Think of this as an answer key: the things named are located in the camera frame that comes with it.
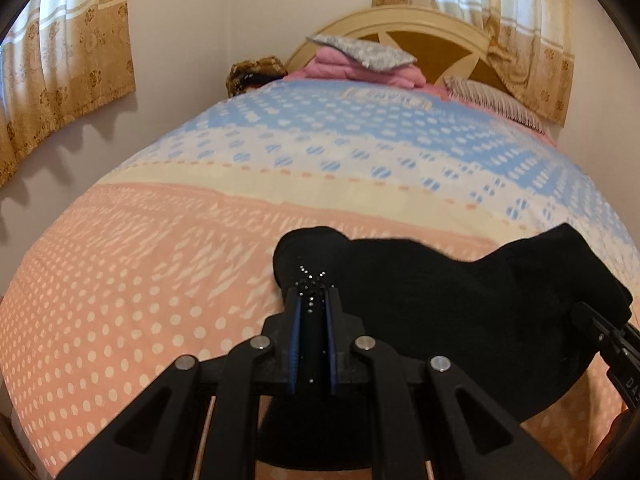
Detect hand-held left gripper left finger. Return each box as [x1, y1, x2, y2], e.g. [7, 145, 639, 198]
[56, 284, 303, 480]

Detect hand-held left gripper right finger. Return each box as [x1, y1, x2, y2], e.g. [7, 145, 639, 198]
[324, 284, 572, 480]

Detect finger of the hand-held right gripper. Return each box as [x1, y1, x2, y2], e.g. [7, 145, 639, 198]
[570, 302, 640, 361]

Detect black pants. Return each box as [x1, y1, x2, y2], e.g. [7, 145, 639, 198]
[256, 223, 634, 467]

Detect polka dot bedspread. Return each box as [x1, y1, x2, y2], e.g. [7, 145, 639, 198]
[0, 79, 640, 480]

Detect striped pillow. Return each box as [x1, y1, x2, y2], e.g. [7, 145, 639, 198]
[443, 76, 547, 134]

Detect brown patterned bag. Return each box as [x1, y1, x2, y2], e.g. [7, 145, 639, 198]
[225, 54, 287, 99]

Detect pink folded blanket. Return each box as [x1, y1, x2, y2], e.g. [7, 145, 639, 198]
[286, 47, 427, 89]

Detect grey patterned pillow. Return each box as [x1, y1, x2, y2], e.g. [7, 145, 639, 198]
[305, 33, 417, 70]

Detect beige floral window curtain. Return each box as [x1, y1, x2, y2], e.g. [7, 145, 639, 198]
[0, 0, 137, 189]
[372, 0, 576, 129]

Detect cream wooden headboard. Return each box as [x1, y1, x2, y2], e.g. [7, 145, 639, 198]
[285, 6, 557, 111]

